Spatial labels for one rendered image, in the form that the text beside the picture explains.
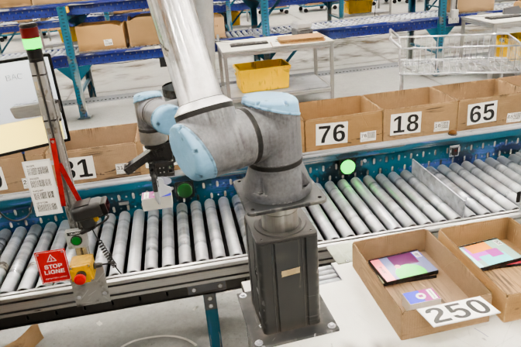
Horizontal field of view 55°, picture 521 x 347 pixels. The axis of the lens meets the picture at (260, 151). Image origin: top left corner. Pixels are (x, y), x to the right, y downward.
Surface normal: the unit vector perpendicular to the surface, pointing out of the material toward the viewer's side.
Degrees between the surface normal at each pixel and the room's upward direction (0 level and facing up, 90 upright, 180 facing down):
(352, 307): 0
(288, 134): 89
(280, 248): 90
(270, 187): 70
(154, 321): 0
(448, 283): 0
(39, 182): 90
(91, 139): 89
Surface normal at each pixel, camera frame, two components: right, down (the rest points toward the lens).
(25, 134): 0.50, 0.22
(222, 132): 0.40, -0.11
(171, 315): -0.07, -0.92
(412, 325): 0.19, 0.37
